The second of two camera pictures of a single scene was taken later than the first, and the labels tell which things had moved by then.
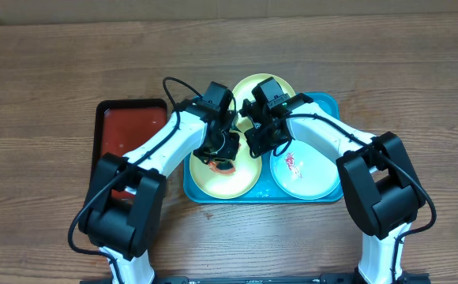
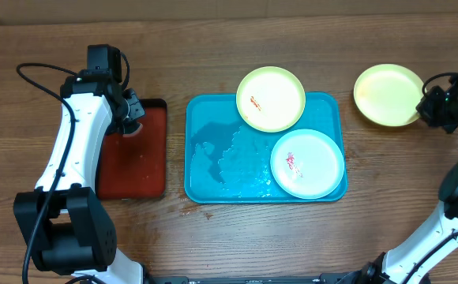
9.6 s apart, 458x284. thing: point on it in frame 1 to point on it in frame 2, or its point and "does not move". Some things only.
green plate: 230,185 to 388,95
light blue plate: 303,172 does not move
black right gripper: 257,137 to 434,103
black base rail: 402,279 does not move
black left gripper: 230,151 to 132,99
